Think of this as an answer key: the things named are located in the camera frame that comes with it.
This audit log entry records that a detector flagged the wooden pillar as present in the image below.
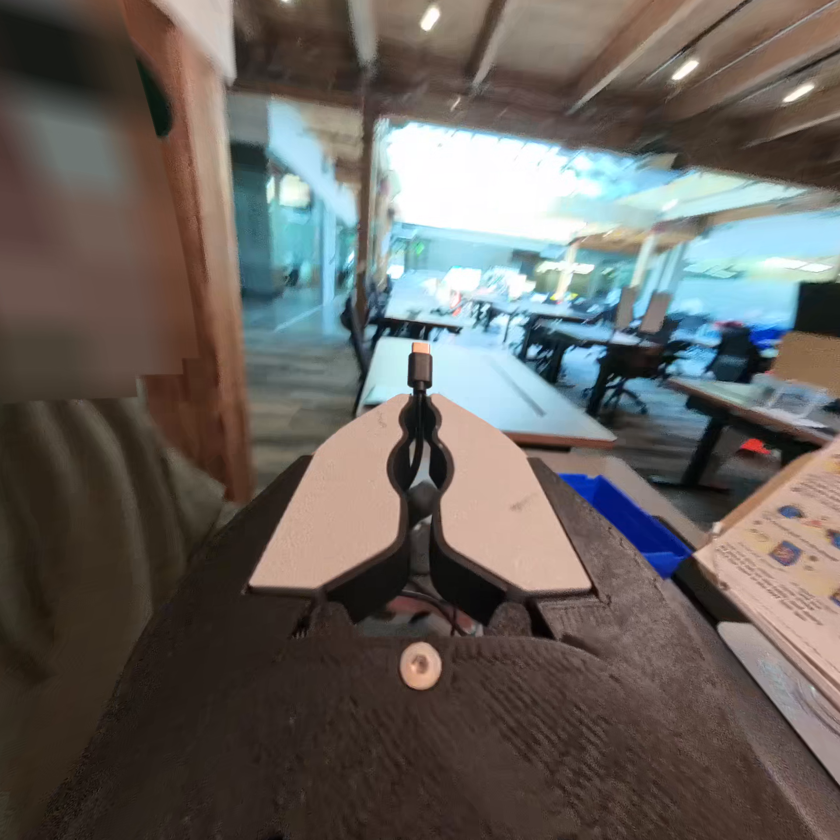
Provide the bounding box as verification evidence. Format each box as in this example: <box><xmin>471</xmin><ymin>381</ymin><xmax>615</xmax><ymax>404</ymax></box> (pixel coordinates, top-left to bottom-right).
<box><xmin>123</xmin><ymin>0</ymin><xmax>257</xmax><ymax>505</ymax></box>

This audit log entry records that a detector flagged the silver board stand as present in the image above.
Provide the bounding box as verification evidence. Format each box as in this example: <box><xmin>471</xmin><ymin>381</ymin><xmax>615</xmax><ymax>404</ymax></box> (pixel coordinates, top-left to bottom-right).
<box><xmin>717</xmin><ymin>620</ymin><xmax>840</xmax><ymax>791</ymax></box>

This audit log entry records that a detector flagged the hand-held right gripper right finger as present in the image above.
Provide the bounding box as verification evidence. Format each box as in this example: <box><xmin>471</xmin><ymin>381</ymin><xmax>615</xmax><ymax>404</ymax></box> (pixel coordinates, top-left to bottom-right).
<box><xmin>428</xmin><ymin>392</ymin><xmax>596</xmax><ymax>626</ymax></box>

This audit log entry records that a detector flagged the black monitor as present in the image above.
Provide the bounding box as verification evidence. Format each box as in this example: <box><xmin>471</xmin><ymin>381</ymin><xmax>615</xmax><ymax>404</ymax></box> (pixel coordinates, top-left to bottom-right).
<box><xmin>794</xmin><ymin>282</ymin><xmax>840</xmax><ymax>337</ymax></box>

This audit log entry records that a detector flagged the long white table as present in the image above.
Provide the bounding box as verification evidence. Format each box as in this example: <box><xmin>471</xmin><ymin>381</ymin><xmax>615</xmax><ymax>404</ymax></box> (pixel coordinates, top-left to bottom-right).
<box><xmin>357</xmin><ymin>336</ymin><xmax>619</xmax><ymax>452</ymax></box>

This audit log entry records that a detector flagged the black usb-c cable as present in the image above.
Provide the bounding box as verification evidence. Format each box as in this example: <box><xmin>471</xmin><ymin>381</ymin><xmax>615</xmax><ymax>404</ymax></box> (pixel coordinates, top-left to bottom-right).
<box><xmin>397</xmin><ymin>341</ymin><xmax>473</xmax><ymax>636</ymax></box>

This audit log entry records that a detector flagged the blue storage bin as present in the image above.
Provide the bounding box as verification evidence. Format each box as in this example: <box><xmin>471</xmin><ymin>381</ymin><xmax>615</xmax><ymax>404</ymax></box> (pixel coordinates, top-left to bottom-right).
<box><xmin>558</xmin><ymin>472</ymin><xmax>694</xmax><ymax>580</ymax></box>

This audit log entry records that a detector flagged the printed instruction sheet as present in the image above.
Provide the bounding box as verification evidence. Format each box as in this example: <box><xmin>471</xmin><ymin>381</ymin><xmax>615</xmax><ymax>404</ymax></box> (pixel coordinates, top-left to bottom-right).
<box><xmin>696</xmin><ymin>441</ymin><xmax>840</xmax><ymax>711</ymax></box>

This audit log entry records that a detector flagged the dark office desk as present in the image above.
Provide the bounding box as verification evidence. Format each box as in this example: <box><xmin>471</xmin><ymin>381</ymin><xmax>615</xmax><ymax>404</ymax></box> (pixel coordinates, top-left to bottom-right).
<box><xmin>521</xmin><ymin>314</ymin><xmax>667</xmax><ymax>416</ymax></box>

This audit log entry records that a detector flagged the black office chair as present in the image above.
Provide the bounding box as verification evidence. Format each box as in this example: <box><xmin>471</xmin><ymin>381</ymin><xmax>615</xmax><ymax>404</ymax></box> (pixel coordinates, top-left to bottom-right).
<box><xmin>710</xmin><ymin>320</ymin><xmax>757</xmax><ymax>383</ymax></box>

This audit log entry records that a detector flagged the instruction sheet on stand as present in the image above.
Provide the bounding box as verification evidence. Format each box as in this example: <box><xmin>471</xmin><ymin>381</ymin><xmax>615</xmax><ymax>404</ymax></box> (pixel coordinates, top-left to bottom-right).
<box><xmin>676</xmin><ymin>434</ymin><xmax>840</xmax><ymax>713</ymax></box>

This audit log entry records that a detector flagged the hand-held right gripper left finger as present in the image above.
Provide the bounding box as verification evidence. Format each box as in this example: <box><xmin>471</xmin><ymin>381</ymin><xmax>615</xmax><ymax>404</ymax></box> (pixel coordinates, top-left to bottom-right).
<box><xmin>248</xmin><ymin>392</ymin><xmax>417</xmax><ymax>623</ymax></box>

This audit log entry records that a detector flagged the wooden desk with black legs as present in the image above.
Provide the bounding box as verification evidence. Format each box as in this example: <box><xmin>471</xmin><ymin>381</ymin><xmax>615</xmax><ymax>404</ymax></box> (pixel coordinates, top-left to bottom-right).
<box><xmin>668</xmin><ymin>375</ymin><xmax>840</xmax><ymax>494</ymax></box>

